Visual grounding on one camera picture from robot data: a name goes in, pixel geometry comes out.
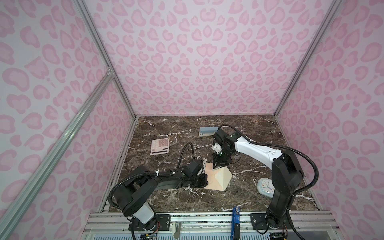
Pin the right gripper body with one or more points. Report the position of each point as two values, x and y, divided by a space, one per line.
222 157

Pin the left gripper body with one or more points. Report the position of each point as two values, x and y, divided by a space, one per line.
200 181

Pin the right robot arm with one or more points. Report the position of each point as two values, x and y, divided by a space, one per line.
287 173

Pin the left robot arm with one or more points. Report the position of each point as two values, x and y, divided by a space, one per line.
131 194

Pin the white alarm clock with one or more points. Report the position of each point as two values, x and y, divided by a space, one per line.
265 187

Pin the pink calculator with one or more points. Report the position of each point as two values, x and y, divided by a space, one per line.
160 146

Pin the beige tape piece on rail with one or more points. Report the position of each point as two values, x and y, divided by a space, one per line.
176 230

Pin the blue tool on rail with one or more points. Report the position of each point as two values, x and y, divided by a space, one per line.
235 227

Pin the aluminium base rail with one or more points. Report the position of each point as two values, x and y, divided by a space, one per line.
312 225

